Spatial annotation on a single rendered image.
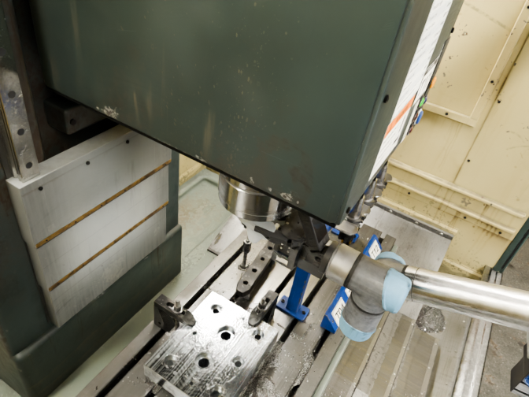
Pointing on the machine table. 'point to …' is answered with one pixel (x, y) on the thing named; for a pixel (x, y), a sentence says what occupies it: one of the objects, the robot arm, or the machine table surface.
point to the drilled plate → (176, 385)
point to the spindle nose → (249, 202)
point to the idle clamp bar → (255, 272)
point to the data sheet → (423, 52)
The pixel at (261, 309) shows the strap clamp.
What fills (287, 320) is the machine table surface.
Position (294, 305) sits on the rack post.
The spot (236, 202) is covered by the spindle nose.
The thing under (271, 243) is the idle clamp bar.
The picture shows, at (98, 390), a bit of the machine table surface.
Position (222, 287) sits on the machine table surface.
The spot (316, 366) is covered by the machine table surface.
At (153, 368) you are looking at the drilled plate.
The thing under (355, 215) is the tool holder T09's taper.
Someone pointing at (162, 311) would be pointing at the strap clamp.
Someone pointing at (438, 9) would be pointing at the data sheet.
